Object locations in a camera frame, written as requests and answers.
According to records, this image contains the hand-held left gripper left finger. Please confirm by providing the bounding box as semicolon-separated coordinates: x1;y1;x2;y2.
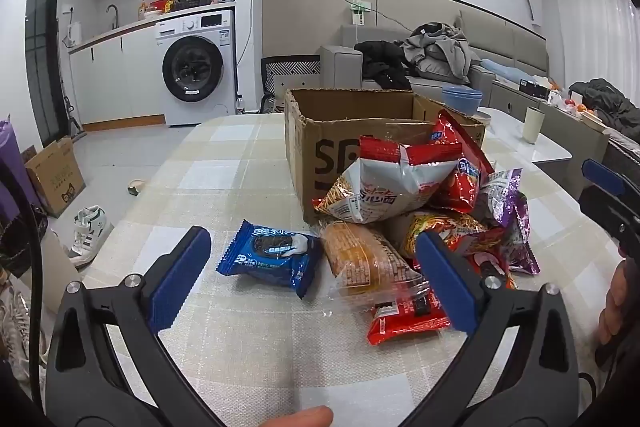
44;226;228;427

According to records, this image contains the red chips bag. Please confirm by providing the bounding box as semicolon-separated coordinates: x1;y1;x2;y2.
430;109;496;214

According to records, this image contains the person's left hand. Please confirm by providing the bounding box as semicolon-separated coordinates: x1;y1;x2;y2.
260;406;334;427

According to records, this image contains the white coffee table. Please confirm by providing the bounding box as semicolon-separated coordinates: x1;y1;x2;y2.
475;107;573;165

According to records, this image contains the black jacket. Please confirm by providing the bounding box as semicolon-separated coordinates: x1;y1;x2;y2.
354;41;413;91

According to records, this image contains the printed floor cardboard box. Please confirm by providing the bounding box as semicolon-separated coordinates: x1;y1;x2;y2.
25;136;87;218

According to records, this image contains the white red noodle snack bag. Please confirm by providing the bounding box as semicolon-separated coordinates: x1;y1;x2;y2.
312;136;463;224
400;209;506;258

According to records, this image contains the light blue pillow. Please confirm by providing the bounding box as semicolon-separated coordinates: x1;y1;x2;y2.
480;59;533;80

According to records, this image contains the black bag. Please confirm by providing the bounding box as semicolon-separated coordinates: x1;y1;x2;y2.
0;202;48;278

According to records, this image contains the upright vacuum cleaner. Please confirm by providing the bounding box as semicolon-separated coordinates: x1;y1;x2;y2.
60;82;83;138

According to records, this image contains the purple snack packet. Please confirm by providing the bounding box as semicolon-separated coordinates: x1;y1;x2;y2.
472;168;542;276

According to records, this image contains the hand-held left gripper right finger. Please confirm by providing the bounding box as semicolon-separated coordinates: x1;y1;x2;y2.
405;231;583;427

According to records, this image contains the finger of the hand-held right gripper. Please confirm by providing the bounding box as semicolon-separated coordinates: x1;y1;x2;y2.
579;186;640;258
581;158;640;208

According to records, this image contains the white washing machine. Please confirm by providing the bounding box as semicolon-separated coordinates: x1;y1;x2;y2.
156;9;237;128

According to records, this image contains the dark glass door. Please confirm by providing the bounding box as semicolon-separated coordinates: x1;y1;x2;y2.
25;0;68;138

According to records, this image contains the blue cookie packet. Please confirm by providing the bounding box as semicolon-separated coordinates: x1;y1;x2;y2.
216;219;322;299

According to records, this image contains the small black box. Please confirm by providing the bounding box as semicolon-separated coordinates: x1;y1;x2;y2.
519;79;551;98

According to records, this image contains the clear bread packet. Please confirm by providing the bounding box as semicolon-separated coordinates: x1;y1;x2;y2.
319;221;431;310

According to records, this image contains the cream cup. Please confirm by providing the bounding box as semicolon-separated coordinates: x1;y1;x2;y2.
522;107;543;144

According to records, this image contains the blue bowls stack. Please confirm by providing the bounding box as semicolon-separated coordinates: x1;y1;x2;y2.
441;86;484;114

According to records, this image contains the brown cardboard box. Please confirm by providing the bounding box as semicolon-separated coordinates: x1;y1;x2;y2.
284;88;487;225

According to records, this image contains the person's right hand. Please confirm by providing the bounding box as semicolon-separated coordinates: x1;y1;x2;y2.
597;259;636;348

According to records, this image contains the red snack packet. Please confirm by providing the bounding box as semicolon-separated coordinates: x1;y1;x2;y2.
467;252;516;290
367;292;451;347

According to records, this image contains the dark green jacket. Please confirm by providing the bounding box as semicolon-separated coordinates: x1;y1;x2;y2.
570;78;636;142

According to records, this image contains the grey sofa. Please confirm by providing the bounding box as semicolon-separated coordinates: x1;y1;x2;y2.
320;9;548;108

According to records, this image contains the white green sneaker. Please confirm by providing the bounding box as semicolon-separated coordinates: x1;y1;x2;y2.
67;223;115;269
74;206;108;234

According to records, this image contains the grey clothes pile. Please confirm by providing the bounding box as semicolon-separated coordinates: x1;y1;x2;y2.
402;23;473;84

